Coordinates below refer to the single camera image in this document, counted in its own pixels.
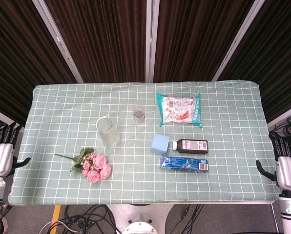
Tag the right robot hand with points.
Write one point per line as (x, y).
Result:
(289, 173)

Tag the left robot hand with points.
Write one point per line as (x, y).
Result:
(0, 158)

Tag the pink artificial flower bouquet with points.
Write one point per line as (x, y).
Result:
(96, 165)

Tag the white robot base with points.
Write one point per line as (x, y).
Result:
(140, 217)

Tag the clear glass jar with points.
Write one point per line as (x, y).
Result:
(109, 136)

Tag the green checked tablecloth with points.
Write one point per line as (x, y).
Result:
(62, 117)

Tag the yellow floor tape strip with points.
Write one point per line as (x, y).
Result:
(56, 213)

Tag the dark brown ribbed panel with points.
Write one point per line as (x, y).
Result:
(277, 61)
(199, 39)
(13, 61)
(99, 41)

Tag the brown bottle with white cap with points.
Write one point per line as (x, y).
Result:
(192, 146)

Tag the blue cookie box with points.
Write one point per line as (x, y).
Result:
(184, 164)

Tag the teal and white snack bag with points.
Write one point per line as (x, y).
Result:
(179, 109)

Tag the light blue foam cube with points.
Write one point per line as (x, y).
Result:
(160, 144)

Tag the small clear lidded jar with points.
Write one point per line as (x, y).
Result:
(138, 116)

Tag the white partition post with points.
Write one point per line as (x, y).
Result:
(60, 44)
(151, 41)
(284, 115)
(238, 41)

